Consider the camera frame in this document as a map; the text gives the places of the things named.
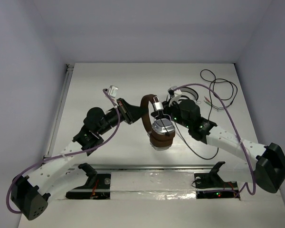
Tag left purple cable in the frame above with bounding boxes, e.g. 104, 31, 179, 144
6, 89, 121, 214

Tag aluminium rail left side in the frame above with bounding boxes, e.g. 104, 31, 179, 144
43, 64, 75, 159

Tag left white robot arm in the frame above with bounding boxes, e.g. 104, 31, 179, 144
6, 98, 147, 220

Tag aluminium rail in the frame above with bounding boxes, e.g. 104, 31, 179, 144
43, 64, 75, 159
44, 163, 266, 171

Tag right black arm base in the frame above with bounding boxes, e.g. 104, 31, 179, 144
191, 161, 240, 199

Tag brown silver headphones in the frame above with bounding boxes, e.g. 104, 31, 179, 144
140, 94, 175, 151

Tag white foil covered block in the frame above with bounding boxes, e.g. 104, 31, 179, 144
110, 171, 196, 200

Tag white black headphones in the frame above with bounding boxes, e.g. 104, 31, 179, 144
167, 86, 199, 104

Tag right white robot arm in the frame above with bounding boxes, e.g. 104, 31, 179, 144
163, 99, 285, 193

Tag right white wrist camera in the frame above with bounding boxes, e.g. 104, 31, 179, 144
168, 86, 182, 107

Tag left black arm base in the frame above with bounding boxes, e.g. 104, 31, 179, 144
66, 163, 111, 200

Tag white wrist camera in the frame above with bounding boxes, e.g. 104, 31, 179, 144
168, 86, 182, 107
103, 85, 118, 99

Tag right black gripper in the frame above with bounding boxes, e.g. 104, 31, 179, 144
152, 98, 191, 129

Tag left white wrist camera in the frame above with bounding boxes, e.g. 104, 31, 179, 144
103, 85, 118, 99

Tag aluminium rail front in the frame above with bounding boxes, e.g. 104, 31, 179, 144
44, 163, 266, 171

